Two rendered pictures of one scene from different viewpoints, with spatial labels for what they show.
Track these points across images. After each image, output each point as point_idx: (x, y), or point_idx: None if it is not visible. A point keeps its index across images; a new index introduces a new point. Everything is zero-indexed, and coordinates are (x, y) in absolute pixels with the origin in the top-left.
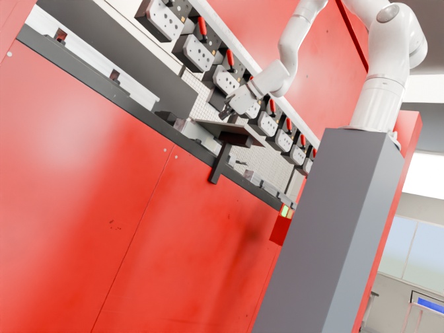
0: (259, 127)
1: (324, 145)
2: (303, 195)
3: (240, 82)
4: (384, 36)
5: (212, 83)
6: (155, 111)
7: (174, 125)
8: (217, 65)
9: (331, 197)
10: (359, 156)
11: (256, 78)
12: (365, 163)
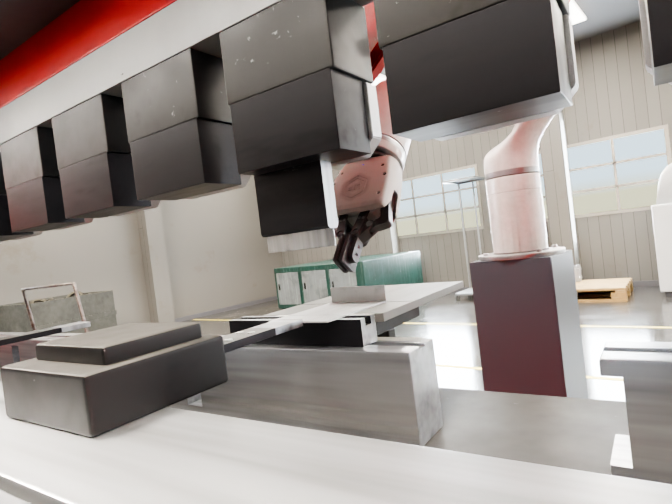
0: (142, 208)
1: (556, 282)
2: (563, 358)
3: (219, 91)
4: (549, 116)
5: (353, 156)
6: (93, 376)
7: (415, 388)
8: (358, 79)
9: (572, 342)
10: (570, 284)
11: (403, 138)
12: (573, 290)
